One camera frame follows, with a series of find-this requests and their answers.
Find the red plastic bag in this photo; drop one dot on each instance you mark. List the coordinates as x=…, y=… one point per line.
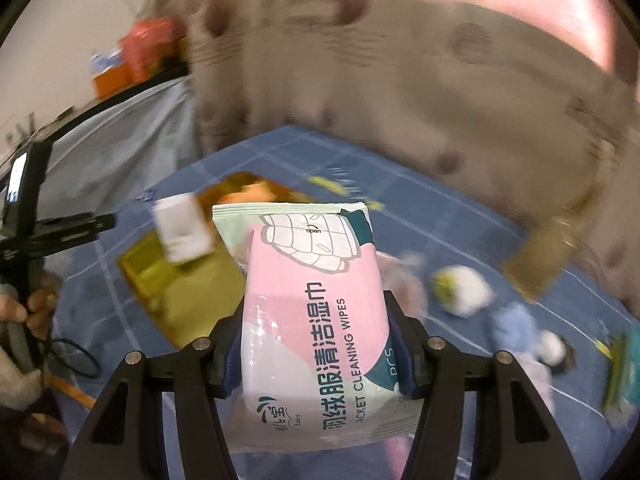
x=152, y=46

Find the left hand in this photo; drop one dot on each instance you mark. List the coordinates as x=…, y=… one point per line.
x=36, y=315

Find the pink ceramic mug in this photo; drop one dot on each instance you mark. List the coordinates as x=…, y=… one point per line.
x=403, y=277

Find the blue checked tablecloth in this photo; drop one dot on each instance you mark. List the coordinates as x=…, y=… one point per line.
x=440, y=242

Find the light blue towel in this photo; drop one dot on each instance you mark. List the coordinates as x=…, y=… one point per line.
x=513, y=329

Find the white yellow rolled sock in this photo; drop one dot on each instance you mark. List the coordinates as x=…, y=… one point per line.
x=461, y=290

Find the white towel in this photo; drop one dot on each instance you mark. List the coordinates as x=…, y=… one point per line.
x=182, y=228

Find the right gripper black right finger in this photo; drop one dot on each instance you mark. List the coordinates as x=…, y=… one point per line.
x=515, y=435

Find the red gold tin box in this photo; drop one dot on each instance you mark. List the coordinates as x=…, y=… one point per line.
x=185, y=301

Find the orange storage box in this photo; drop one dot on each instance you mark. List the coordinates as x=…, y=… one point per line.
x=111, y=81

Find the white fluffy ball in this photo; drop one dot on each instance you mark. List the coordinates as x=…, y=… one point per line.
x=550, y=349

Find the blue white bottle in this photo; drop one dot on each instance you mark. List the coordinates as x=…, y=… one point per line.
x=102, y=62

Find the green tissue pack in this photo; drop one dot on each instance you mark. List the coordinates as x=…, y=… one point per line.
x=622, y=398

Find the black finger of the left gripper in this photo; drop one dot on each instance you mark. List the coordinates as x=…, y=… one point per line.
x=59, y=234

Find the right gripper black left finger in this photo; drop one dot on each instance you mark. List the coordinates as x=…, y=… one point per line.
x=123, y=435

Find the beige leaf print curtain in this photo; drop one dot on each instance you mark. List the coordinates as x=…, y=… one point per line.
x=530, y=106

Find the pink white wipes pack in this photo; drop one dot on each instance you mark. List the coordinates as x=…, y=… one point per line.
x=318, y=365

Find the brown kraft snack bag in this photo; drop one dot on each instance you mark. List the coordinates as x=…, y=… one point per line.
x=548, y=248

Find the pale green plastic cover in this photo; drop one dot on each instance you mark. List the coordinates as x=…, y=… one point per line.
x=120, y=153

